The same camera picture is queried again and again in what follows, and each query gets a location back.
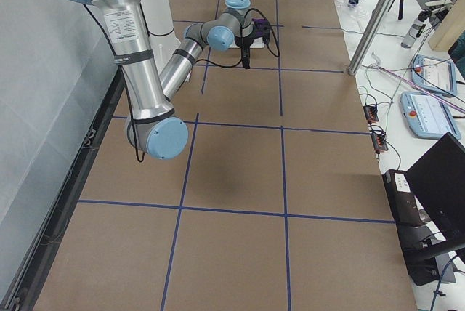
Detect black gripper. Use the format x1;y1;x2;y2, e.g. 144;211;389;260
235;33;256;70

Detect purple towel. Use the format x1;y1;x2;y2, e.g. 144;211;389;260
252;17;270;41

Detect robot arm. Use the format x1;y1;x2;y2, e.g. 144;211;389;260
70;0;254;160

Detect white rack base tray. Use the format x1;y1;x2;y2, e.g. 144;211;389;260
229;37;264;49

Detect teach pendant far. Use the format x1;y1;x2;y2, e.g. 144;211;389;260
411;55;458;97

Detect teach pendant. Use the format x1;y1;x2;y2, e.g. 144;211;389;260
400;92;461;140
411;55;458;97

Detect teach pendant near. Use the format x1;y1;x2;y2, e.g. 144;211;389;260
400;92;461;140

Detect laptop on black stand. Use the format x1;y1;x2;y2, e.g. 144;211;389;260
382;132;464;286

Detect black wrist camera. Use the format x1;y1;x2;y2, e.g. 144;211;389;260
256;20;272;45

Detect aluminium frame post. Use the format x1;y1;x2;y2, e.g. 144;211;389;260
347;0;394;76

